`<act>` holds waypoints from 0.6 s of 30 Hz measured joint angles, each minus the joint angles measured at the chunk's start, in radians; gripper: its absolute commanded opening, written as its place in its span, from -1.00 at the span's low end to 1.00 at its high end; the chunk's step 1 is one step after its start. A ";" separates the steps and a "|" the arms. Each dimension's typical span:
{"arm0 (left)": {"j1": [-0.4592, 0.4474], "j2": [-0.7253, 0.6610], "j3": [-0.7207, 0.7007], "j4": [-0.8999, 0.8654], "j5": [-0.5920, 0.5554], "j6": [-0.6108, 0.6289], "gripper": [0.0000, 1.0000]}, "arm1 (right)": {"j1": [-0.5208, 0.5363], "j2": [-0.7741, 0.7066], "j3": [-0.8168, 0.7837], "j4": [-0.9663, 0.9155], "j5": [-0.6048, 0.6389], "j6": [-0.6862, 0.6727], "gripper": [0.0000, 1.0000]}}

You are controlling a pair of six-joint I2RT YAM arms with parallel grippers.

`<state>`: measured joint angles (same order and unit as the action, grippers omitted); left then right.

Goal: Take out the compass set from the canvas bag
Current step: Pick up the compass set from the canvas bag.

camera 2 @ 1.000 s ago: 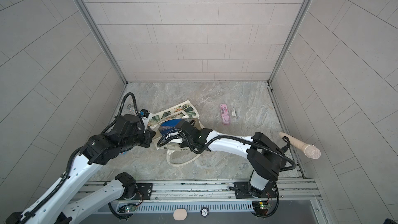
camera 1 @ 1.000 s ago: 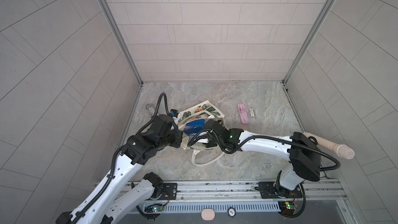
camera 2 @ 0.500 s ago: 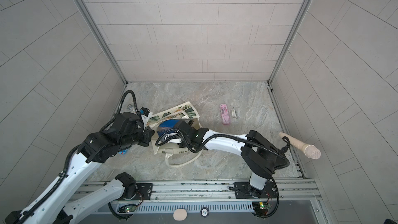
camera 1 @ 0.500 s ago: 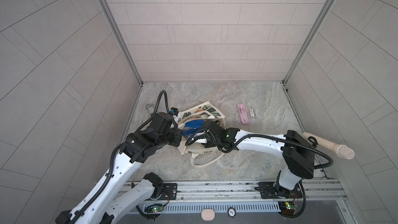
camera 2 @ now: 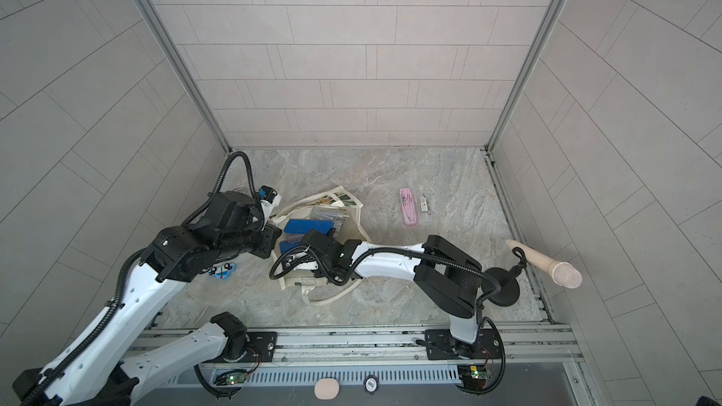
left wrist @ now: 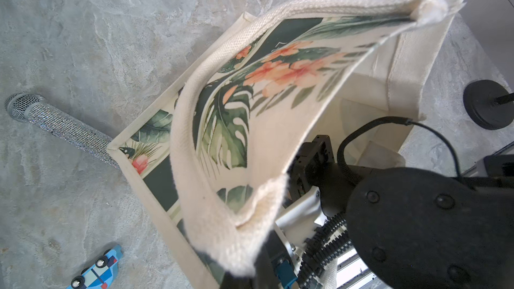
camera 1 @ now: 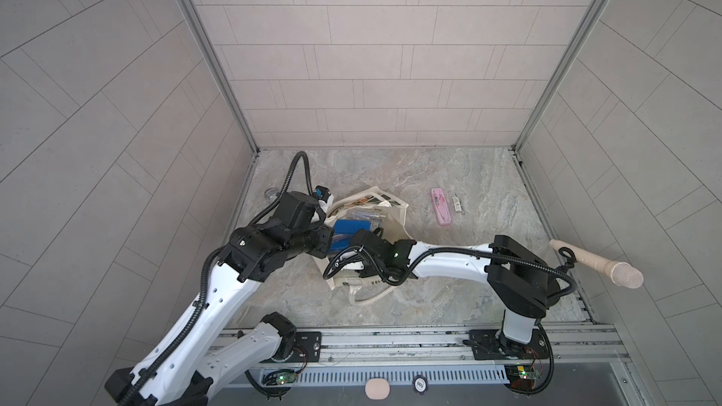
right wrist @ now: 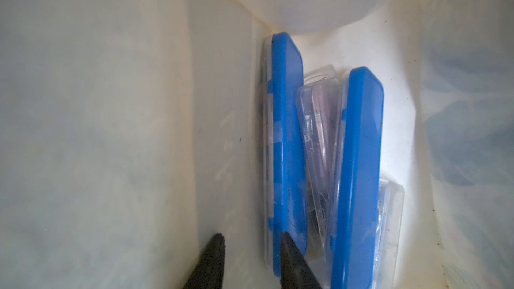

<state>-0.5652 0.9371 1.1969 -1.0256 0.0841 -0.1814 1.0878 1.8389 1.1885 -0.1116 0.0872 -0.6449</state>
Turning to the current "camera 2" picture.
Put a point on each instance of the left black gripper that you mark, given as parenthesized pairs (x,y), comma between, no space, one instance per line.
(272,234)

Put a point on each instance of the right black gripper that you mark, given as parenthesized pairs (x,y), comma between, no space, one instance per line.
(327,271)

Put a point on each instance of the cream canvas floral tote bag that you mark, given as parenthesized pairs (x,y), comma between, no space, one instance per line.
(296,267)

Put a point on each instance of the pink compass set case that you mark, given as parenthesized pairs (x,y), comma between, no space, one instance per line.
(408,208)

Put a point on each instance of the clear compass set case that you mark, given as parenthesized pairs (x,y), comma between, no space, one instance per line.
(425,210)

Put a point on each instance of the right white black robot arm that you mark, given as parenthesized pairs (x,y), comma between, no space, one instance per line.
(453,280)

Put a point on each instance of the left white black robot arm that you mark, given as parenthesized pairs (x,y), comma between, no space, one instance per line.
(91,370)

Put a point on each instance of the blue compass set case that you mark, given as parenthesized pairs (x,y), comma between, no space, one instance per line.
(303,226)

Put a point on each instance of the clear compass case with barcode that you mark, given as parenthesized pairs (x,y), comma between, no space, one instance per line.
(337,216)

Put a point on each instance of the blue toy car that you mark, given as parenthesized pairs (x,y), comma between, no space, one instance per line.
(223,271)

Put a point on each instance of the pink round pad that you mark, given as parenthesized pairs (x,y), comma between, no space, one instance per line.
(326,389)

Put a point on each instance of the left green circuit board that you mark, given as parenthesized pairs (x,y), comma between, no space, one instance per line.
(233,377)

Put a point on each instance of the green circuit board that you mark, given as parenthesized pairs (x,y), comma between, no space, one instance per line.
(233,377)
(473,378)

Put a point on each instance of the black microphone stand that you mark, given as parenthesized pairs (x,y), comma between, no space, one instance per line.
(509,290)

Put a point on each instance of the right green circuit board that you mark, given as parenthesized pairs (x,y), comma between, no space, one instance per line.
(473,378)

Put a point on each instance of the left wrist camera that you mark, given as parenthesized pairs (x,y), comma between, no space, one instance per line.
(269,199)

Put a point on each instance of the aluminium rail frame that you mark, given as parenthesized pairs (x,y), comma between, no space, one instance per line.
(364,346)

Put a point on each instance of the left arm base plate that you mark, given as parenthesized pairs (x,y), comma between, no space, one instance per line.
(253,347)

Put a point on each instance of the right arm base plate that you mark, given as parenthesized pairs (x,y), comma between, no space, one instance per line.
(440,345)

